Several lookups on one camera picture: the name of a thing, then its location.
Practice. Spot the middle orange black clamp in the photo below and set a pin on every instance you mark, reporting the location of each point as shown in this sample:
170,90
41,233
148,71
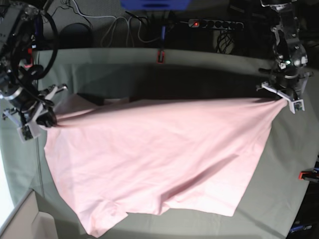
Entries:
160,57

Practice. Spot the orange black clamp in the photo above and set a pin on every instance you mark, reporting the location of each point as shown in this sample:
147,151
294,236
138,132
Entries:
311,175
160,57
27,58

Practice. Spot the black power strip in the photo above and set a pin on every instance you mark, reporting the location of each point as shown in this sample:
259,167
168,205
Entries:
216,24

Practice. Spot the blue plastic box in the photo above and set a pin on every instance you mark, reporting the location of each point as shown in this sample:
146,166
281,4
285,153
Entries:
155,4

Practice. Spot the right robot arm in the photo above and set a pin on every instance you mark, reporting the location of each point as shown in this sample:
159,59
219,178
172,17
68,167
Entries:
29,44

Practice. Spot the beige cardboard box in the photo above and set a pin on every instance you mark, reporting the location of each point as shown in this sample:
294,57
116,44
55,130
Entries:
26,221

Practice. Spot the right orange black clamp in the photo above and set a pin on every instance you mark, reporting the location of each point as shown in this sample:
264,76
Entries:
311,175

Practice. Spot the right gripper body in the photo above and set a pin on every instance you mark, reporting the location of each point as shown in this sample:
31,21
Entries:
27,108

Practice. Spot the pink t-shirt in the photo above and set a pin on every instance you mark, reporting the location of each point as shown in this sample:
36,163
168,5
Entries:
147,157

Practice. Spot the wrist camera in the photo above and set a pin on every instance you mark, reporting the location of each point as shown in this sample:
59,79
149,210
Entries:
296,105
28,132

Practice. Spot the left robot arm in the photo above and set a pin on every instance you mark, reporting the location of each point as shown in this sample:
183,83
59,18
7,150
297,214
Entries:
290,54

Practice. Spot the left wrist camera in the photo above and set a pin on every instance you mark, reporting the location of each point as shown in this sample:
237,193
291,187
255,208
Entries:
296,105

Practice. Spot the left orange black clamp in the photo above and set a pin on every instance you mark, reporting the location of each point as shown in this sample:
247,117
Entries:
27,58

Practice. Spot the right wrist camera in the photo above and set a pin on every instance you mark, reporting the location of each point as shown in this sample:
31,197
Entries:
28,132

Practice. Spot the round black stool base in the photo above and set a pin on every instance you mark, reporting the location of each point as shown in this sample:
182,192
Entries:
76,35

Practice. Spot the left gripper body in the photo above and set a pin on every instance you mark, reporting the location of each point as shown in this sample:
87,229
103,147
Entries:
290,88

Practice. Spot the green table cloth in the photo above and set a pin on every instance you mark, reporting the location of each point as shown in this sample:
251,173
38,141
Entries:
274,195

